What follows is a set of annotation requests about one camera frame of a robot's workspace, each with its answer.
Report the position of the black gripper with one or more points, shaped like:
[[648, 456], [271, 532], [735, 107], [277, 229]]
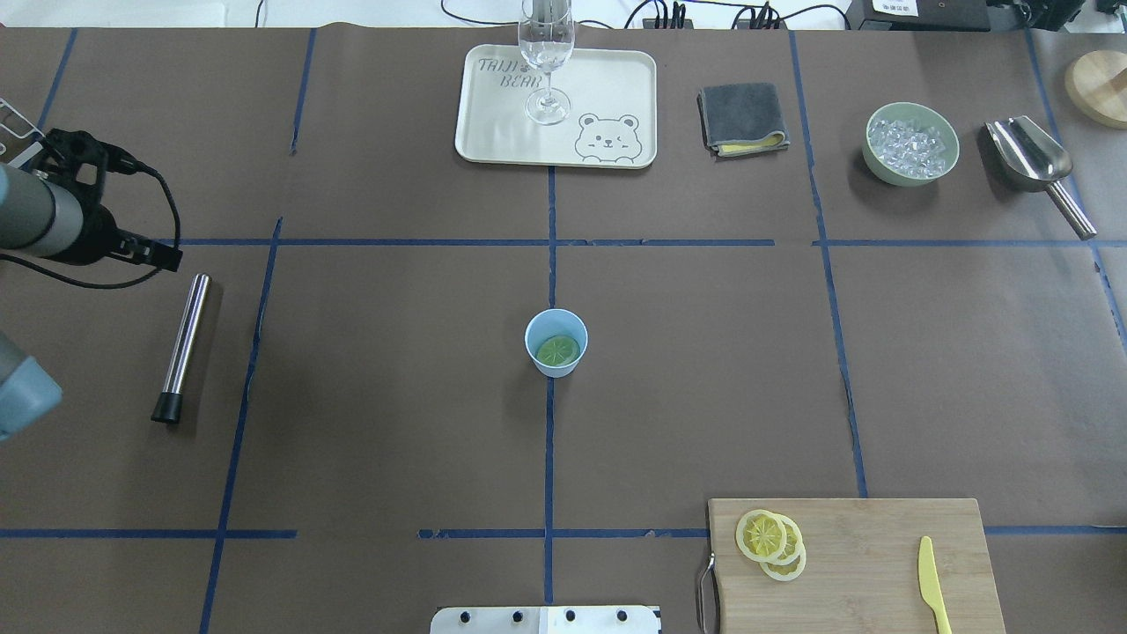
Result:
[[99, 236]]

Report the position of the steel muddler black tip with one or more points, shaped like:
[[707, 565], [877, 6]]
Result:
[[169, 404]]

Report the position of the yellow lemon slice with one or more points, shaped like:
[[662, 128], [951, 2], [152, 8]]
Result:
[[557, 351]]

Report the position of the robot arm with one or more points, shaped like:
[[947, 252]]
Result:
[[44, 221]]

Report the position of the stacked lemon slices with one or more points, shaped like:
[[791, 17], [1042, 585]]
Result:
[[774, 542]]

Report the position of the clear wine glass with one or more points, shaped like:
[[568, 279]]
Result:
[[546, 39]]

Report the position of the cream bear tray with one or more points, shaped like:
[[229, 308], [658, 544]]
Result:
[[610, 96]]

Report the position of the grey folded cloth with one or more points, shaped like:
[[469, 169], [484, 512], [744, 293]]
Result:
[[742, 119]]

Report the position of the green bowl of ice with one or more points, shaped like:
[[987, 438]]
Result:
[[907, 144]]

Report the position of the wooden cutting board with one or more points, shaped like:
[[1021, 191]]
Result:
[[861, 572]]

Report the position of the yellow plastic knife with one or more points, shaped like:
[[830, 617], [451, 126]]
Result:
[[929, 585]]

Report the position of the steel ice scoop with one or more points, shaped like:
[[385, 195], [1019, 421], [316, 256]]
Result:
[[1033, 161]]

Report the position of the wooden round stand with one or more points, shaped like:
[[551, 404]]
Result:
[[1096, 83]]

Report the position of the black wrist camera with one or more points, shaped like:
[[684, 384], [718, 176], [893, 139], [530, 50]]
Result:
[[79, 163]]

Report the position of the white wire cup rack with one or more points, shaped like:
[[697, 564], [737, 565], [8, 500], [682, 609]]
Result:
[[20, 139]]

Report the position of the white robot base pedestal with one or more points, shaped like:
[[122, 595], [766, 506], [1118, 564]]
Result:
[[548, 619]]

